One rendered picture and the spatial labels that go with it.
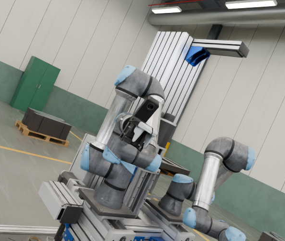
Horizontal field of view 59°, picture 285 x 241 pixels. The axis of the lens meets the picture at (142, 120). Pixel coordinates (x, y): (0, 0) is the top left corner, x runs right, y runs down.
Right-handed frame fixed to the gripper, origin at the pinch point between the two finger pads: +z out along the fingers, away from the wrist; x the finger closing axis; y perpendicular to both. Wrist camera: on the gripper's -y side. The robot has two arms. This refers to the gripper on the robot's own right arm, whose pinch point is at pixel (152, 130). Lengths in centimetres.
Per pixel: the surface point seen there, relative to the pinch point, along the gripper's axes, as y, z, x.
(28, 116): 123, -623, 88
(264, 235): 43, -314, -403
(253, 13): -490, -645, -292
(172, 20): -457, -976, -147
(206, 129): -133, -799, -451
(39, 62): -10, -918, 185
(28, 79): 60, -913, 184
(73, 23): -213, -1007, 175
